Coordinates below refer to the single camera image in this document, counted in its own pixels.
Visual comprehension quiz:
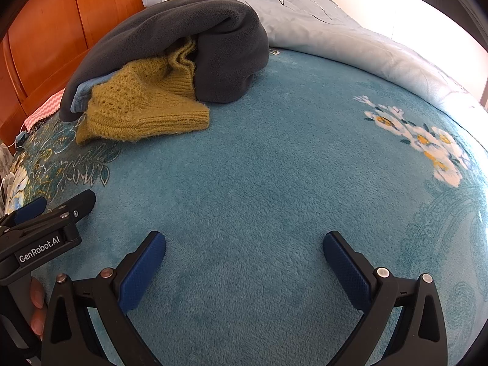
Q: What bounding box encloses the person's left hand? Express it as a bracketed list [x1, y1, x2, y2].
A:
[30, 276, 48, 342]

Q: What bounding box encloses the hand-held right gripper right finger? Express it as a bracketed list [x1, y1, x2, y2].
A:
[322, 231, 448, 366]

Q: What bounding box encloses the orange wooden headboard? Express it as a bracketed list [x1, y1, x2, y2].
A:
[0, 0, 269, 145]

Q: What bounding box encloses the light blue sweatshirt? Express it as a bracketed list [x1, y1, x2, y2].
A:
[72, 74, 119, 113]

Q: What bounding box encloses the dark grey and white fleece jacket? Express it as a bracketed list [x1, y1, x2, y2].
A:
[57, 0, 271, 123]

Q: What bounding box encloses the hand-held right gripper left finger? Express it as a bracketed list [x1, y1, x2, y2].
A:
[40, 231, 167, 366]

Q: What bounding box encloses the light blue floral quilt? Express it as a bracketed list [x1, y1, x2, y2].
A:
[143, 0, 485, 111]

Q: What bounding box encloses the teal floral plush blanket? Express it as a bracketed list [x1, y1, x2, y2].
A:
[0, 48, 488, 366]

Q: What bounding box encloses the mustard knitted sweater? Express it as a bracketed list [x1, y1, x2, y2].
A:
[75, 38, 211, 145]

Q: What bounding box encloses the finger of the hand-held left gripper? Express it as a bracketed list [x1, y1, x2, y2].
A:
[0, 197, 48, 229]
[0, 189, 97, 242]

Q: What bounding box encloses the pink zigzag cloth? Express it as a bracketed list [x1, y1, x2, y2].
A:
[23, 88, 67, 132]

